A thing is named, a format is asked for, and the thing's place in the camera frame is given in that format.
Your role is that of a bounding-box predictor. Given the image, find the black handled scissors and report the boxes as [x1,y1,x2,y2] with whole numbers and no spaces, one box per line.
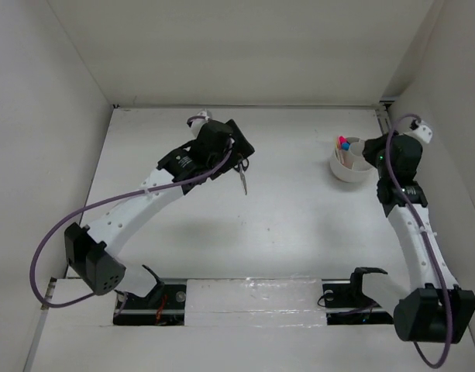
[234,157,249,195]

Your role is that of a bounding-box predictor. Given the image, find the thin pink highlighter pen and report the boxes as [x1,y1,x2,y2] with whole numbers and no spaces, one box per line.
[338,149,347,167]

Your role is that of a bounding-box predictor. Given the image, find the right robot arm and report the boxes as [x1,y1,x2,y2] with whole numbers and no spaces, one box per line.
[347,134,475,344]

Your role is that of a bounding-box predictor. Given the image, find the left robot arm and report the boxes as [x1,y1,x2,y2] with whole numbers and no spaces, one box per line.
[64,116,255,308]

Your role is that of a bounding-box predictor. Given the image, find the white round compartment container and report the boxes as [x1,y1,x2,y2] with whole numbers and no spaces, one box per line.
[329,137,374,183]

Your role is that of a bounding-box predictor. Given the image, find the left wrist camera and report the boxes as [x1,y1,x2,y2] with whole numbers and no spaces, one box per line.
[187,109,212,132]

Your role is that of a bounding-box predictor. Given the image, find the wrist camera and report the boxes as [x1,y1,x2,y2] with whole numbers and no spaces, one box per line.
[187,109,212,132]
[407,119,433,144]

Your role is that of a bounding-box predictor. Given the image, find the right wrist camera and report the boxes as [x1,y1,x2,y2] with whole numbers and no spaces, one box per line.
[407,119,433,144]

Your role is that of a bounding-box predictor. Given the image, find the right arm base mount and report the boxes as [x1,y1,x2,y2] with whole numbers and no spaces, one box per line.
[317,267,394,326]

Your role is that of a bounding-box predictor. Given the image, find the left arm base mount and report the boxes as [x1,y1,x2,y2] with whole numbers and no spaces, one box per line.
[112,265,188,326]

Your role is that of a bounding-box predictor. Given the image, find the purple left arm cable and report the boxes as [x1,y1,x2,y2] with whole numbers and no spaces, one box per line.
[30,115,236,322]

